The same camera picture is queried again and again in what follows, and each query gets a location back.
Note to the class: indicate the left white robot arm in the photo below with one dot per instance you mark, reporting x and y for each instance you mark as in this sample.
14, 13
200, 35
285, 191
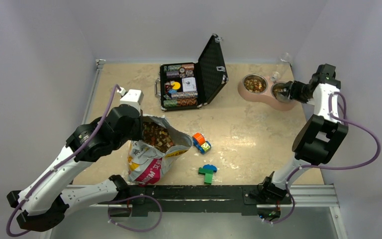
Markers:
47, 201

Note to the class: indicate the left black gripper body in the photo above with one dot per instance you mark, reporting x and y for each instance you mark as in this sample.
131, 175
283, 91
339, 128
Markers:
136, 132

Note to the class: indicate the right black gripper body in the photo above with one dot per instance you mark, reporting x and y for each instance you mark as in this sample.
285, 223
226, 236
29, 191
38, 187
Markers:
300, 91

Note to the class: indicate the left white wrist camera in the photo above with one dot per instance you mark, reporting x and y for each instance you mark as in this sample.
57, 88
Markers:
133, 98

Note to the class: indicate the green toy brick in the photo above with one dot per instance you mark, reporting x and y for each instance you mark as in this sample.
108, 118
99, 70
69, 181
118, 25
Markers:
208, 175

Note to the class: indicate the pink double pet bowl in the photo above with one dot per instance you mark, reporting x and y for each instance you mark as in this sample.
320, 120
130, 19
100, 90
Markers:
256, 88

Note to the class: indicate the black poker chip case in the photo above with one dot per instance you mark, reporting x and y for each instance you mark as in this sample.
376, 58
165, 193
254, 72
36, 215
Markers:
192, 85

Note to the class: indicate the aluminium frame rail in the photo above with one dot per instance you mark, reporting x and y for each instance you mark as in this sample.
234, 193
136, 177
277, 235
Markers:
314, 195

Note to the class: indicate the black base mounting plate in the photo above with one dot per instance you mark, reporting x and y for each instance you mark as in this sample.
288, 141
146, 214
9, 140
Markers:
243, 199

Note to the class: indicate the blue toy brick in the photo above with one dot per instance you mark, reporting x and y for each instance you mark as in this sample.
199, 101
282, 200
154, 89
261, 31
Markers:
210, 167

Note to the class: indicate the metal food scoop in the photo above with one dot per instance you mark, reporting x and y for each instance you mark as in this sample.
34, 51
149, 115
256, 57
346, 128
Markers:
282, 94

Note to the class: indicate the clear water bottle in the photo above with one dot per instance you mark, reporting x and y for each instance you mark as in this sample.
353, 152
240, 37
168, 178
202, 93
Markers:
281, 66

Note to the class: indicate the colourful pet food bag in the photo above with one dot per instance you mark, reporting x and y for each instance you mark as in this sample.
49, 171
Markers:
151, 158

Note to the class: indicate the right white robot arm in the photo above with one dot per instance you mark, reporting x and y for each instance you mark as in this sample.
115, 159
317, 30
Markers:
320, 137

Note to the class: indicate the orange blue toy car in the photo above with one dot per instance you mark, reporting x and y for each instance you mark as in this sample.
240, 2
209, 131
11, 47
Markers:
202, 145

